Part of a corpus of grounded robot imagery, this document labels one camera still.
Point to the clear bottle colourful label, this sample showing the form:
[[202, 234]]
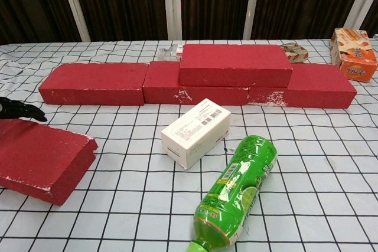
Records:
[[169, 53]]

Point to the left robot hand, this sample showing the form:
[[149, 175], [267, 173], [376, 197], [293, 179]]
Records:
[[17, 109]]

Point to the checked white tablecloth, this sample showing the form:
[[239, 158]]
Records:
[[310, 160]]

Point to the dark pleated curtain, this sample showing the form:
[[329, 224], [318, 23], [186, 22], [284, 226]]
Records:
[[127, 1]]

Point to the crumpled foil snack wrapper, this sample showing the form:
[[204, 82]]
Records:
[[295, 54]]

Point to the red rectangular foam block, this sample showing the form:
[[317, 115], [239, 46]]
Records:
[[233, 63], [38, 157], [162, 86], [94, 83], [322, 89]]

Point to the white barcode carton box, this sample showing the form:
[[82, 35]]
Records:
[[195, 134]]

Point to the white frame post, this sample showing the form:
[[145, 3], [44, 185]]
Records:
[[74, 4], [252, 4], [172, 4], [361, 4]]

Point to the green plastic drink bottle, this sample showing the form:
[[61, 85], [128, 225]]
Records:
[[239, 190]]

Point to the orange biscuit box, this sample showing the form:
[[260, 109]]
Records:
[[354, 54]]

